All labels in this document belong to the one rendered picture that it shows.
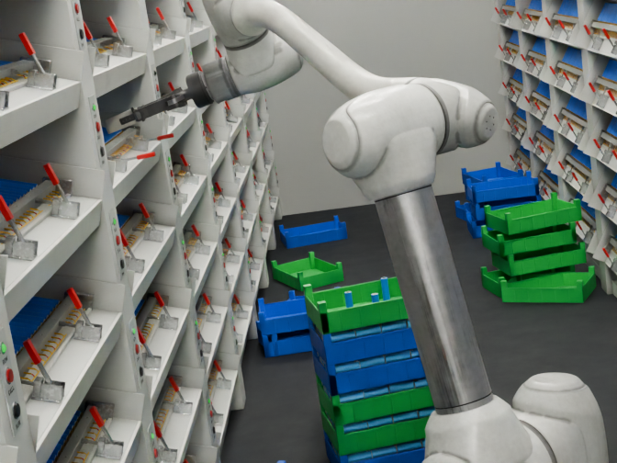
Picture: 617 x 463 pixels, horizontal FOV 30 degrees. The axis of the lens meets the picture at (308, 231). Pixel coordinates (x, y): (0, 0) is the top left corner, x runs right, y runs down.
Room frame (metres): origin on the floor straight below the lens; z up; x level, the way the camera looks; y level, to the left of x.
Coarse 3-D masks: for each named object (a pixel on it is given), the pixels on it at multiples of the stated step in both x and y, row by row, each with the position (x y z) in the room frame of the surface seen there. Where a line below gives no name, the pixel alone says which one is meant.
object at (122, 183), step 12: (156, 120) 2.63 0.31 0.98; (144, 132) 2.63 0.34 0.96; (156, 132) 2.63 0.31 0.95; (156, 144) 2.58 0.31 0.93; (132, 156) 2.38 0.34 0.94; (156, 156) 2.58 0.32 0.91; (132, 168) 2.25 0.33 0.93; (144, 168) 2.41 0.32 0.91; (120, 180) 2.12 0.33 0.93; (132, 180) 2.26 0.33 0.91; (120, 192) 2.12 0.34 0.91
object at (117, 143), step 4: (124, 132) 2.53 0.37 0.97; (128, 132) 2.54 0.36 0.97; (132, 132) 2.56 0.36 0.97; (120, 136) 2.47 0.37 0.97; (124, 136) 2.48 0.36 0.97; (128, 136) 2.50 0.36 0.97; (132, 136) 2.57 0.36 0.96; (136, 136) 2.59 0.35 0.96; (116, 140) 2.42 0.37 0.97; (120, 140) 2.43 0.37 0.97; (124, 140) 2.46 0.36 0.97; (108, 144) 2.35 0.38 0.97; (112, 144) 2.36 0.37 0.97; (116, 144) 2.36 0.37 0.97; (120, 144) 2.41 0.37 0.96; (124, 144) 2.45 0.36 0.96; (108, 148) 2.31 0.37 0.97; (112, 148) 2.32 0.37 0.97; (116, 148) 2.36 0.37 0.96; (120, 148) 2.40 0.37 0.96; (124, 148) 2.40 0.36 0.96; (128, 148) 2.42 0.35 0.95; (108, 152) 2.28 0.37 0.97; (112, 152) 2.32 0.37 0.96; (116, 152) 2.34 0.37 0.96; (124, 152) 2.36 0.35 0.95
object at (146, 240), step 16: (128, 208) 2.64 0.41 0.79; (144, 208) 2.47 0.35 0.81; (160, 208) 2.63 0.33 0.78; (176, 208) 2.63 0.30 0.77; (128, 224) 2.49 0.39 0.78; (144, 224) 2.57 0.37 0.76; (160, 224) 2.63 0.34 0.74; (128, 240) 2.43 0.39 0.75; (144, 240) 2.46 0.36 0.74; (160, 240) 2.47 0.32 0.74; (128, 256) 2.21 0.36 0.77; (144, 256) 2.33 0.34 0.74; (160, 256) 2.40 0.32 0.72; (128, 272) 2.03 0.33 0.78; (144, 272) 2.21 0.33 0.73; (144, 288) 2.20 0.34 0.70
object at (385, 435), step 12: (324, 420) 2.85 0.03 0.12; (420, 420) 2.73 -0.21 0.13; (336, 432) 2.70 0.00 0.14; (360, 432) 2.70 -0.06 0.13; (372, 432) 2.71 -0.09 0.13; (384, 432) 2.71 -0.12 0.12; (396, 432) 2.72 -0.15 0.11; (408, 432) 2.72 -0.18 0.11; (420, 432) 2.73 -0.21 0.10; (336, 444) 2.72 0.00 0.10; (348, 444) 2.70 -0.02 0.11; (360, 444) 2.70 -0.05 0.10; (372, 444) 2.71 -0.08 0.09; (384, 444) 2.71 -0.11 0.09; (396, 444) 2.72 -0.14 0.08
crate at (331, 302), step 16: (304, 288) 2.87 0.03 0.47; (336, 288) 2.90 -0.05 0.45; (352, 288) 2.91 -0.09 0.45; (368, 288) 2.92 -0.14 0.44; (320, 304) 2.70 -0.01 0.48; (336, 304) 2.90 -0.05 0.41; (368, 304) 2.71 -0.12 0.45; (384, 304) 2.72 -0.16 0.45; (400, 304) 2.73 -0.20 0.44; (320, 320) 2.69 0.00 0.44; (336, 320) 2.70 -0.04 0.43; (352, 320) 2.71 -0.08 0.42; (368, 320) 2.71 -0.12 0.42; (384, 320) 2.72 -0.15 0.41
